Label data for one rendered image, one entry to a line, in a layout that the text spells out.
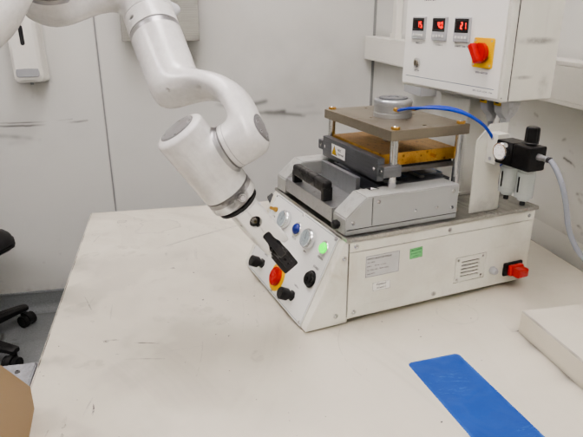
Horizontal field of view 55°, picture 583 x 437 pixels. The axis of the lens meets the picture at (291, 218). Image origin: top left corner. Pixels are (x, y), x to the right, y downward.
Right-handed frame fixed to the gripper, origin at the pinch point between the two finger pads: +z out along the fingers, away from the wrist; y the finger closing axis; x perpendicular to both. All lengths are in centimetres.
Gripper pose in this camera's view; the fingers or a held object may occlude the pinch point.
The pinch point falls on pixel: (284, 259)
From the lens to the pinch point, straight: 103.3
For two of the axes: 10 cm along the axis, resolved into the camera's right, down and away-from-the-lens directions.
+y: -4.0, -3.2, 8.6
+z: 5.3, 6.9, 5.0
